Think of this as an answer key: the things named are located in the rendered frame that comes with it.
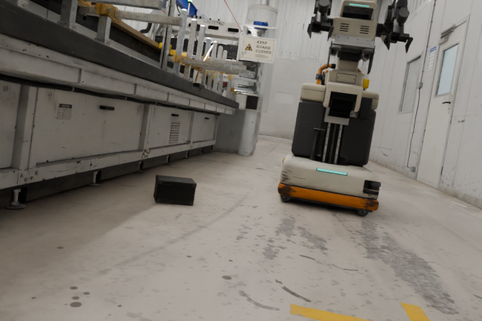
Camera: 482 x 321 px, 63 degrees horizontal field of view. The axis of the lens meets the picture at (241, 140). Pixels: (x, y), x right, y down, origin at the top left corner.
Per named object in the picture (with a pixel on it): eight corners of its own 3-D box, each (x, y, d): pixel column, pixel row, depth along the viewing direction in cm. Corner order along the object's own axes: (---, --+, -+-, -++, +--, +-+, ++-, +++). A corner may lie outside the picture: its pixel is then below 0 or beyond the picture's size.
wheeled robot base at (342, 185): (280, 182, 318) (285, 151, 317) (361, 195, 309) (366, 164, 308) (275, 196, 251) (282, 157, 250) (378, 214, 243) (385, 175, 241)
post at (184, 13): (178, 83, 261) (188, 10, 259) (176, 83, 258) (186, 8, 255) (172, 82, 262) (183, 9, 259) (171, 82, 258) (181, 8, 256)
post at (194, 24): (188, 87, 286) (197, 20, 284) (186, 86, 283) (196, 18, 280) (183, 86, 286) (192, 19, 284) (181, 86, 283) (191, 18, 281)
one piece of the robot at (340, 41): (324, 69, 257) (330, 36, 256) (368, 75, 253) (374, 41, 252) (326, 65, 241) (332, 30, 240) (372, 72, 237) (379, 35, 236)
